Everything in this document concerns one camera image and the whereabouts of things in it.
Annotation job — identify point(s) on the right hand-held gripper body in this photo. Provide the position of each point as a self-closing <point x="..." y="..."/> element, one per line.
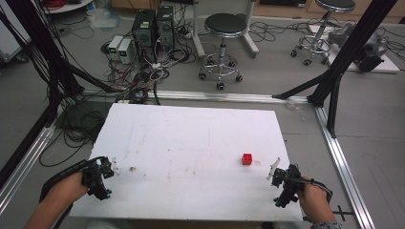
<point x="289" y="187"/>

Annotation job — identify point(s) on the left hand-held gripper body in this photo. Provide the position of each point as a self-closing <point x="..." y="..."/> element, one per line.
<point x="95" y="181"/>

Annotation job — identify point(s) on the red toy block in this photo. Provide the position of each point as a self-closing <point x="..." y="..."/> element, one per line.
<point x="247" y="159"/>

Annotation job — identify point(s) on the person's right hand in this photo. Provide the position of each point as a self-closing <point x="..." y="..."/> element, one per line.
<point x="315" y="200"/>

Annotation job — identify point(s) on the person's left hand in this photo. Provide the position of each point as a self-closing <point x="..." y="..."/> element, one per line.
<point x="68" y="191"/>

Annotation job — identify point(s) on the grey power supply unit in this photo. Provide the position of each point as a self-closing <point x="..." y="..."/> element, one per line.
<point x="125" y="51"/>
<point x="114" y="47"/>

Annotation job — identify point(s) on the black computer tower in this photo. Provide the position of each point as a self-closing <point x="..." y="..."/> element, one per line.
<point x="165" y="27"/>
<point x="144" y="35"/>

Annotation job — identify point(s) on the clear plastic bag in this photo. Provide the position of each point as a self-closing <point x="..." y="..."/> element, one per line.
<point x="103" y="18"/>

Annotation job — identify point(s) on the black round stool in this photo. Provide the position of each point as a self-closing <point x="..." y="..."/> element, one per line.
<point x="225" y="25"/>
<point x="331" y="6"/>

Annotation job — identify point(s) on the white table stand legs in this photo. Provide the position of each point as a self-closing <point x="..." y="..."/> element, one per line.
<point x="199" y="35"/>

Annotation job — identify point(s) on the grey device on white board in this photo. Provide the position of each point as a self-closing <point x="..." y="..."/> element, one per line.
<point x="372" y="47"/>

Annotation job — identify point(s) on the white round table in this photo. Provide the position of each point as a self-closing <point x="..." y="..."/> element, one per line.
<point x="68" y="6"/>

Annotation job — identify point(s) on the aluminium floor rail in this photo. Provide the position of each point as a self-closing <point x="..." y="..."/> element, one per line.
<point x="344" y="171"/>
<point x="28" y="156"/>
<point x="223" y="96"/>

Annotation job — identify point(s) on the black frame brace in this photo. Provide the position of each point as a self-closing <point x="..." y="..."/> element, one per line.
<point x="334" y="105"/>

